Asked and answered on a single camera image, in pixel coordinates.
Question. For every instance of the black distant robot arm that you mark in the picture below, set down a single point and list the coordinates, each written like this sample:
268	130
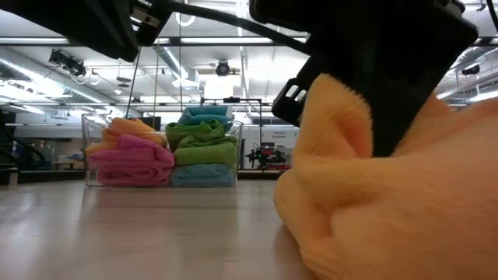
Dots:
266	156

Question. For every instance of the blue microfiber towel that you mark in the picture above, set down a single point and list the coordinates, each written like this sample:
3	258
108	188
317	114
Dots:
202	175
206	115

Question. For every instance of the black overhead crossbar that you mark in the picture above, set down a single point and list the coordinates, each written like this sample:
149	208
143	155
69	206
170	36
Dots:
218	40

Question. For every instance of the orange microfiber towel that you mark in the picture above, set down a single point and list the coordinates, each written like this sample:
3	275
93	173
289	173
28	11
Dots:
389	202
132	127

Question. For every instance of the pink microfiber towel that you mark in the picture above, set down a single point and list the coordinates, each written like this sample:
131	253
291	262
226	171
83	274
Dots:
132	176
132	153

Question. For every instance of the black monitor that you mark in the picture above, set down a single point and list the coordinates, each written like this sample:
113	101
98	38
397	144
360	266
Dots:
151	122

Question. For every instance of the clear plastic bin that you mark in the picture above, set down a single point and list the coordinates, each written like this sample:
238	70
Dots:
87	155

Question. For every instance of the black ceiling device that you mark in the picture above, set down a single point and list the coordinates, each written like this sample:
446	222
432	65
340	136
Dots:
470	70
222	68
68	63

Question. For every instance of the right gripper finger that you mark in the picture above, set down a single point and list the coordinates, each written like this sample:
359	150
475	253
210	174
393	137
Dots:
292	101
393	120

